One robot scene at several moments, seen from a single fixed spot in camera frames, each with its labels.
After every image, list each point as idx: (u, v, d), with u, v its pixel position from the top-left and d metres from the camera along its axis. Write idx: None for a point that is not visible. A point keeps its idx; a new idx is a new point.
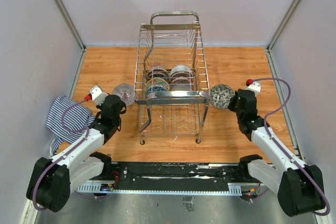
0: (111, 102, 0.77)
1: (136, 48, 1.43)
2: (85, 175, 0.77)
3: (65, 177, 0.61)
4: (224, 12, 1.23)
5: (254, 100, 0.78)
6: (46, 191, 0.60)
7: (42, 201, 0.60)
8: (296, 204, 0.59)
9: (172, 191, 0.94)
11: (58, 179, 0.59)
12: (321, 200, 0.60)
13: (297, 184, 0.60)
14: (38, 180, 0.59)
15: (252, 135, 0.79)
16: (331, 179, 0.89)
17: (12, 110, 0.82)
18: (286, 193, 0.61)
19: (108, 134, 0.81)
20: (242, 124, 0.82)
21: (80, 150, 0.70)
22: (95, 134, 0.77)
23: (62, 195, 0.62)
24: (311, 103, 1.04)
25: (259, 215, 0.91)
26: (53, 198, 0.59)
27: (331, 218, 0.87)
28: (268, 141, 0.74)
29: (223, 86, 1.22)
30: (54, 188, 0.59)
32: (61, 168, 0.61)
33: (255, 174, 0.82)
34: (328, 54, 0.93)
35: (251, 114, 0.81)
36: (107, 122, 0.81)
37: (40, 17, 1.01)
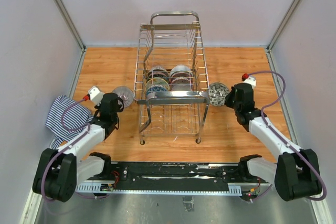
0: (109, 99, 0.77)
1: (136, 48, 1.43)
2: (87, 171, 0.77)
3: (74, 164, 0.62)
4: (224, 12, 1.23)
5: (251, 92, 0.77)
6: (54, 182, 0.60)
7: (51, 193, 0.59)
8: (293, 189, 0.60)
9: (172, 191, 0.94)
11: (67, 166, 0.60)
12: (316, 184, 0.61)
13: (293, 167, 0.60)
14: (45, 169, 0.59)
15: (249, 126, 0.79)
16: (331, 179, 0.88)
17: (12, 110, 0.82)
18: (282, 177, 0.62)
19: (108, 130, 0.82)
20: (239, 116, 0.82)
21: (84, 140, 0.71)
22: (97, 128, 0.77)
23: (70, 185, 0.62)
24: (311, 103, 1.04)
25: (260, 216, 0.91)
26: (62, 187, 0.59)
27: (331, 218, 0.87)
28: (265, 129, 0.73)
29: (218, 84, 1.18)
30: (63, 175, 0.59)
32: (67, 156, 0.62)
33: (254, 170, 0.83)
34: (328, 53, 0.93)
35: (249, 105, 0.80)
36: (106, 118, 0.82)
37: (40, 17, 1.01)
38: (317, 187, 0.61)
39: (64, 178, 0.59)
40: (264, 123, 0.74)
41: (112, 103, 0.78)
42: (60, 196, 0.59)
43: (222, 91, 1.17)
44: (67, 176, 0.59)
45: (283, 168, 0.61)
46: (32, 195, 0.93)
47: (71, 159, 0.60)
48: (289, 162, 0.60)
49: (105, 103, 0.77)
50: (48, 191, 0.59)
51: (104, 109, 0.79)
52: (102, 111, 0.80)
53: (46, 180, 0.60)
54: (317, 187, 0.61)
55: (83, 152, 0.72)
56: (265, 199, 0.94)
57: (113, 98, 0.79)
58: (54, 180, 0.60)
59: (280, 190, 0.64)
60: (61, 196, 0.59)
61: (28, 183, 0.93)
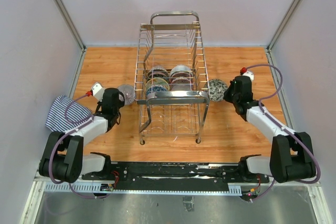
0: (111, 92, 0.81)
1: (136, 48, 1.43)
2: (89, 163, 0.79)
3: (80, 146, 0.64)
4: (224, 12, 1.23)
5: (249, 83, 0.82)
6: (61, 163, 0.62)
7: (58, 174, 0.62)
8: (286, 169, 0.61)
9: (172, 191, 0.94)
11: (74, 146, 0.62)
12: (310, 168, 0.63)
13: (287, 149, 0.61)
14: (53, 150, 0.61)
15: (247, 115, 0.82)
16: (331, 179, 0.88)
17: (12, 110, 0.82)
18: (276, 159, 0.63)
19: (111, 123, 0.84)
20: (238, 106, 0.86)
21: (90, 126, 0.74)
22: (100, 119, 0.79)
23: (76, 167, 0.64)
24: (311, 102, 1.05)
25: (260, 216, 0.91)
26: (68, 168, 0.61)
27: (331, 219, 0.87)
28: (261, 116, 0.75)
29: (217, 81, 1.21)
30: (70, 156, 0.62)
32: (74, 137, 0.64)
33: (252, 165, 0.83)
34: (328, 54, 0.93)
35: (247, 96, 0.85)
36: (108, 113, 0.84)
37: (40, 17, 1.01)
38: (311, 170, 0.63)
39: (71, 158, 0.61)
40: (261, 110, 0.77)
41: (113, 97, 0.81)
42: (67, 177, 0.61)
43: (220, 87, 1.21)
44: (74, 157, 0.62)
45: (277, 149, 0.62)
46: (32, 195, 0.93)
47: (77, 140, 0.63)
48: (282, 143, 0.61)
49: (107, 97, 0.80)
50: (55, 171, 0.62)
51: (106, 103, 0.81)
52: (104, 105, 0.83)
53: (53, 161, 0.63)
54: (311, 169, 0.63)
55: (88, 138, 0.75)
56: (264, 200, 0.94)
57: (115, 92, 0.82)
58: (61, 161, 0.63)
59: (274, 172, 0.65)
60: (67, 178, 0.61)
61: (28, 183, 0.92)
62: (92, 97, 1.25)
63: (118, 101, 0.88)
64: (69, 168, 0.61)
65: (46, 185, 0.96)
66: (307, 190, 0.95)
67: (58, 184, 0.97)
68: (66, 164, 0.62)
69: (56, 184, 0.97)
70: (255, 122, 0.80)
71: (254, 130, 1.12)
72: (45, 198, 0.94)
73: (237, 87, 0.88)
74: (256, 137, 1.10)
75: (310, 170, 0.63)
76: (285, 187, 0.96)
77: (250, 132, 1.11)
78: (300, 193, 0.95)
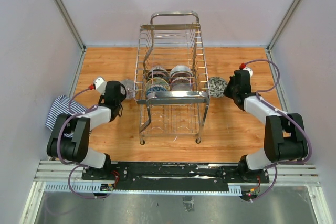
0: (113, 84, 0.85)
1: (136, 48, 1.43)
2: (93, 156, 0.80)
3: (87, 126, 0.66)
4: (224, 12, 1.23)
5: (247, 75, 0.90)
6: (67, 144, 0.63)
7: (66, 154, 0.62)
8: (279, 146, 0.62)
9: (172, 191, 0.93)
11: (82, 126, 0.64)
12: (303, 148, 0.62)
13: (279, 126, 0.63)
14: (61, 129, 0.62)
15: (244, 105, 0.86)
16: (330, 180, 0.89)
17: (12, 110, 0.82)
18: (269, 137, 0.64)
19: (114, 114, 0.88)
20: (237, 97, 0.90)
21: (95, 113, 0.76)
22: (104, 108, 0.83)
23: (83, 147, 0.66)
24: (311, 101, 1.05)
25: (259, 216, 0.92)
26: (74, 147, 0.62)
27: (331, 219, 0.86)
28: (257, 103, 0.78)
29: (217, 78, 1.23)
30: (78, 135, 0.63)
32: (82, 118, 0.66)
33: (251, 162, 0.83)
34: (328, 54, 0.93)
35: (245, 88, 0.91)
36: (111, 104, 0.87)
37: (40, 17, 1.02)
38: (303, 150, 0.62)
39: (79, 137, 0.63)
40: (257, 97, 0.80)
41: (115, 89, 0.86)
42: (74, 156, 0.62)
43: (221, 85, 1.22)
44: (82, 136, 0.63)
45: (269, 127, 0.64)
46: (32, 195, 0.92)
47: (85, 120, 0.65)
48: (274, 121, 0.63)
49: (109, 88, 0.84)
50: (63, 151, 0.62)
51: (108, 95, 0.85)
52: (106, 97, 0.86)
53: (61, 141, 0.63)
54: (303, 149, 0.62)
55: (94, 125, 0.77)
56: (264, 200, 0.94)
57: (116, 84, 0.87)
58: (67, 141, 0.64)
59: (268, 152, 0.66)
60: (75, 157, 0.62)
61: (28, 183, 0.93)
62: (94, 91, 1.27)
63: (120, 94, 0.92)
64: (77, 146, 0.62)
65: (46, 185, 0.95)
66: (308, 190, 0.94)
67: (59, 184, 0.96)
68: (74, 144, 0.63)
69: (57, 184, 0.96)
70: (252, 110, 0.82)
71: (254, 130, 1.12)
72: (45, 198, 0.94)
73: (236, 81, 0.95)
74: (256, 137, 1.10)
75: (303, 149, 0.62)
76: (286, 187, 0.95)
77: (250, 132, 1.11)
78: (300, 193, 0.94)
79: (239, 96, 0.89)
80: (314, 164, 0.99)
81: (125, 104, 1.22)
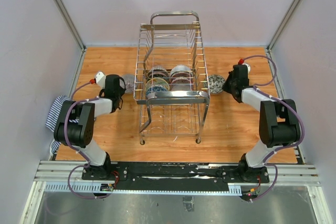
0: (112, 78, 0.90)
1: (136, 48, 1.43)
2: (95, 149, 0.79)
3: (92, 112, 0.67)
4: (224, 12, 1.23)
5: (245, 68, 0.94)
6: (74, 128, 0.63)
7: (74, 138, 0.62)
8: (272, 129, 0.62)
9: (172, 191, 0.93)
11: (87, 110, 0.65)
12: (296, 131, 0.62)
13: (273, 109, 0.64)
14: (67, 113, 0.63)
15: (241, 96, 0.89)
16: (329, 180, 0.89)
17: (12, 110, 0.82)
18: (264, 122, 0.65)
19: (115, 106, 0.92)
20: (234, 89, 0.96)
21: (97, 102, 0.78)
22: (106, 99, 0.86)
23: (90, 131, 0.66)
24: (311, 100, 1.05)
25: (259, 216, 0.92)
26: (82, 129, 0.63)
27: (331, 219, 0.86)
28: (254, 93, 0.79)
29: (216, 76, 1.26)
30: (83, 118, 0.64)
32: (87, 103, 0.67)
33: (251, 160, 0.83)
34: (328, 53, 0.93)
35: (243, 81, 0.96)
36: (111, 96, 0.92)
37: (40, 17, 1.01)
38: (296, 132, 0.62)
39: (85, 120, 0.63)
40: (254, 88, 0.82)
41: (114, 82, 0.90)
42: (82, 139, 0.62)
43: (220, 82, 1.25)
44: (87, 119, 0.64)
45: (264, 111, 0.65)
46: (32, 195, 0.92)
47: (90, 105, 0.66)
48: (268, 105, 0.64)
49: (108, 82, 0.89)
50: (70, 136, 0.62)
51: (108, 88, 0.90)
52: (106, 91, 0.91)
53: (67, 126, 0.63)
54: (296, 132, 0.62)
55: (98, 114, 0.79)
56: (264, 199, 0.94)
57: (116, 77, 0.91)
58: (74, 126, 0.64)
59: (263, 137, 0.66)
60: (83, 140, 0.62)
61: (28, 184, 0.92)
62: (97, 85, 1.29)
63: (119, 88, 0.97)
64: (84, 129, 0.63)
65: (46, 185, 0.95)
66: (307, 190, 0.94)
67: (59, 184, 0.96)
68: (81, 127, 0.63)
69: (57, 184, 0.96)
70: (249, 102, 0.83)
71: (254, 130, 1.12)
72: (45, 198, 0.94)
73: (234, 74, 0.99)
74: (256, 137, 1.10)
75: (295, 132, 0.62)
76: (286, 187, 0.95)
77: (250, 132, 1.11)
78: (300, 193, 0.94)
79: (237, 89, 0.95)
80: (314, 164, 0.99)
81: (125, 104, 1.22)
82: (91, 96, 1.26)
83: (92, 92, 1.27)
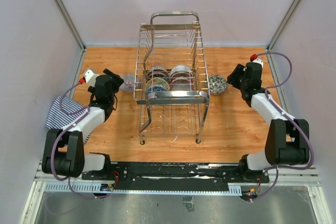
0: (103, 81, 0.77)
1: (136, 48, 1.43)
2: (90, 161, 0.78)
3: (80, 140, 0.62)
4: (224, 12, 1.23)
5: (260, 70, 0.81)
6: (63, 159, 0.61)
7: (62, 170, 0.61)
8: (280, 152, 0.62)
9: (172, 191, 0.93)
11: (74, 142, 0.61)
12: (304, 154, 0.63)
13: (284, 132, 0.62)
14: (53, 146, 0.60)
15: (251, 100, 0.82)
16: (330, 180, 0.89)
17: (12, 110, 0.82)
18: (272, 142, 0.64)
19: (107, 113, 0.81)
20: (244, 92, 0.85)
21: (88, 118, 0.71)
22: (96, 110, 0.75)
23: (80, 161, 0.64)
24: (311, 101, 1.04)
25: (260, 215, 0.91)
26: (70, 163, 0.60)
27: (331, 219, 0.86)
28: (265, 102, 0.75)
29: (216, 77, 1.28)
30: (71, 151, 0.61)
32: (73, 132, 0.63)
33: (252, 163, 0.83)
34: (328, 53, 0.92)
35: (255, 83, 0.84)
36: (104, 102, 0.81)
37: (40, 17, 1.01)
38: (303, 156, 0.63)
39: (72, 153, 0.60)
40: (266, 96, 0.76)
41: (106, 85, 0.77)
42: (72, 172, 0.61)
43: (219, 83, 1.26)
44: (75, 152, 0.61)
45: (273, 132, 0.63)
46: (32, 195, 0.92)
47: (76, 136, 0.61)
48: (280, 127, 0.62)
49: (98, 86, 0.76)
50: (59, 168, 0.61)
51: (99, 92, 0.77)
52: (97, 95, 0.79)
53: (55, 157, 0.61)
54: (304, 156, 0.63)
55: (88, 131, 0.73)
56: (264, 200, 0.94)
57: (107, 79, 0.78)
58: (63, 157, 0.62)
59: (268, 155, 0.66)
60: (72, 172, 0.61)
61: (28, 184, 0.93)
62: None
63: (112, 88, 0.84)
64: (73, 163, 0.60)
65: (46, 185, 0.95)
66: (308, 190, 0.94)
67: (59, 184, 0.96)
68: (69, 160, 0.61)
69: (57, 184, 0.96)
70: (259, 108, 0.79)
71: (254, 130, 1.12)
72: (45, 198, 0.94)
73: (245, 74, 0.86)
74: (256, 137, 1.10)
75: (303, 155, 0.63)
76: (286, 187, 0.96)
77: (250, 132, 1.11)
78: (300, 193, 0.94)
79: (247, 92, 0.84)
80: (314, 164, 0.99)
81: (125, 104, 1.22)
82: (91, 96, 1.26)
83: None
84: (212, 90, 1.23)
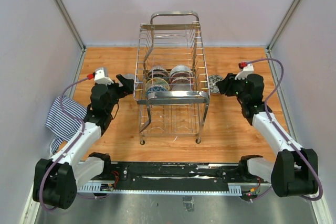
0: (99, 94, 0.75)
1: (136, 48, 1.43)
2: (88, 174, 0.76)
3: (71, 174, 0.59)
4: (224, 12, 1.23)
5: (262, 86, 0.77)
6: (54, 191, 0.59)
7: (52, 202, 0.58)
8: (287, 185, 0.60)
9: (172, 191, 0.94)
11: (63, 177, 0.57)
12: (313, 184, 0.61)
13: (291, 164, 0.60)
14: (43, 179, 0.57)
15: (253, 119, 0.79)
16: (331, 181, 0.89)
17: (12, 110, 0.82)
18: (279, 176, 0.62)
19: (105, 126, 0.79)
20: (245, 108, 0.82)
21: (81, 142, 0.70)
22: (92, 127, 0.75)
23: (71, 192, 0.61)
24: (311, 102, 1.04)
25: (260, 216, 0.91)
26: (60, 197, 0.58)
27: (331, 219, 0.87)
28: (268, 125, 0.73)
29: (216, 77, 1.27)
30: (60, 186, 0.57)
32: (63, 166, 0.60)
33: (252, 168, 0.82)
34: (328, 54, 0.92)
35: (256, 99, 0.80)
36: (101, 114, 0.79)
37: (40, 17, 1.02)
38: (313, 187, 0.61)
39: (62, 188, 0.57)
40: (269, 118, 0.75)
41: (102, 98, 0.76)
42: (62, 204, 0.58)
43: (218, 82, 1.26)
44: (65, 187, 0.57)
45: (281, 164, 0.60)
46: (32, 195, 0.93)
47: (66, 170, 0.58)
48: (286, 161, 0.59)
49: (94, 99, 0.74)
50: (48, 199, 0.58)
51: (95, 105, 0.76)
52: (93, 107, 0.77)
53: (45, 188, 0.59)
54: (313, 185, 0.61)
55: (82, 152, 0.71)
56: (264, 200, 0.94)
57: (103, 92, 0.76)
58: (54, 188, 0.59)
59: (275, 186, 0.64)
60: (62, 204, 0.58)
61: (28, 184, 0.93)
62: None
63: (110, 100, 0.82)
64: (63, 196, 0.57)
65: None
66: None
67: None
68: (59, 193, 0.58)
69: None
70: (261, 129, 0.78)
71: (254, 130, 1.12)
72: None
73: (247, 88, 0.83)
74: (256, 137, 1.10)
75: (312, 185, 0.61)
76: None
77: (250, 132, 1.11)
78: None
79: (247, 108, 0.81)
80: None
81: (125, 104, 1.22)
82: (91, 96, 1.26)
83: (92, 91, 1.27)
84: (212, 91, 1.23)
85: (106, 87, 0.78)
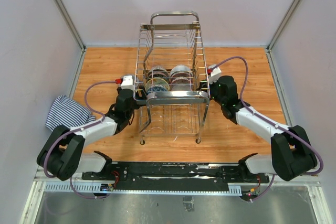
0: (124, 97, 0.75)
1: (136, 48, 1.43)
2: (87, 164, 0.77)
3: (80, 147, 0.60)
4: (224, 12, 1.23)
5: (235, 85, 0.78)
6: (57, 159, 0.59)
7: (52, 168, 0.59)
8: (291, 167, 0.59)
9: (172, 191, 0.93)
11: (72, 146, 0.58)
12: (311, 157, 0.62)
13: (286, 145, 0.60)
14: (53, 143, 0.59)
15: (237, 118, 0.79)
16: (332, 181, 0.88)
17: (12, 110, 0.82)
18: (279, 160, 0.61)
19: (120, 127, 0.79)
20: (226, 110, 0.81)
21: (98, 127, 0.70)
22: (110, 121, 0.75)
23: (72, 167, 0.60)
24: (312, 100, 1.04)
25: (260, 215, 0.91)
26: (62, 166, 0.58)
27: (331, 219, 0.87)
28: (251, 117, 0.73)
29: None
30: (66, 155, 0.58)
32: (76, 136, 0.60)
33: (251, 166, 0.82)
34: (328, 53, 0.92)
35: (233, 98, 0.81)
36: (121, 116, 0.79)
37: (40, 17, 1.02)
38: (312, 160, 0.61)
39: (66, 157, 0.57)
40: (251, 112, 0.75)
41: (126, 102, 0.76)
42: (60, 174, 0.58)
43: None
44: (70, 157, 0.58)
45: (276, 148, 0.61)
46: (32, 195, 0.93)
47: (78, 141, 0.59)
48: (281, 142, 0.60)
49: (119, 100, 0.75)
50: (50, 166, 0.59)
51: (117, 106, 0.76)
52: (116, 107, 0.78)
53: (51, 153, 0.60)
54: (312, 159, 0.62)
55: (95, 138, 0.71)
56: (264, 200, 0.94)
57: (128, 96, 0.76)
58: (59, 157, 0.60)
59: (279, 172, 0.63)
60: (60, 174, 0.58)
61: (28, 184, 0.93)
62: (97, 85, 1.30)
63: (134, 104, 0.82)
64: (64, 166, 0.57)
65: (46, 185, 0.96)
66: (307, 190, 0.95)
67: (58, 184, 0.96)
68: (62, 161, 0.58)
69: (57, 184, 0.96)
70: (248, 125, 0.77)
71: None
72: (45, 198, 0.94)
73: (221, 90, 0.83)
74: (256, 137, 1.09)
75: (311, 159, 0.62)
76: (285, 187, 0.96)
77: (250, 132, 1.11)
78: (300, 193, 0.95)
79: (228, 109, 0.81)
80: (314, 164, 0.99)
81: None
82: (90, 96, 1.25)
83: (92, 92, 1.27)
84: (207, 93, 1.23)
85: (133, 92, 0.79)
